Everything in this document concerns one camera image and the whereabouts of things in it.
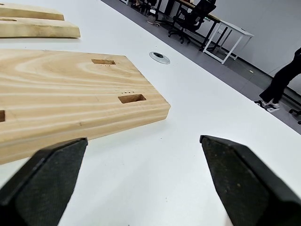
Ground black office chair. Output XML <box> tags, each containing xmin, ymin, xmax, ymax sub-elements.
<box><xmin>167</xmin><ymin>4</ymin><xmax>214</xmax><ymax>45</ymax></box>

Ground wooden bar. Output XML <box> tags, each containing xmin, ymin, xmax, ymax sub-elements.
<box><xmin>0</xmin><ymin>6</ymin><xmax>65</xmax><ymax>21</ymax></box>
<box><xmin>0</xmin><ymin>18</ymin><xmax>81</xmax><ymax>39</ymax></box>

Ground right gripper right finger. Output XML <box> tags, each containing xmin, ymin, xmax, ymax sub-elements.
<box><xmin>199</xmin><ymin>135</ymin><xmax>301</xmax><ymax>226</ymax></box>

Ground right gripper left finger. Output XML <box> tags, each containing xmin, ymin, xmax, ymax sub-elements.
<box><xmin>0</xmin><ymin>137</ymin><xmax>88</xmax><ymax>226</ymax></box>

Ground wooden seat board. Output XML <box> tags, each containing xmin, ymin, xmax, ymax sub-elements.
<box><xmin>0</xmin><ymin>48</ymin><xmax>171</xmax><ymax>165</ymax></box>

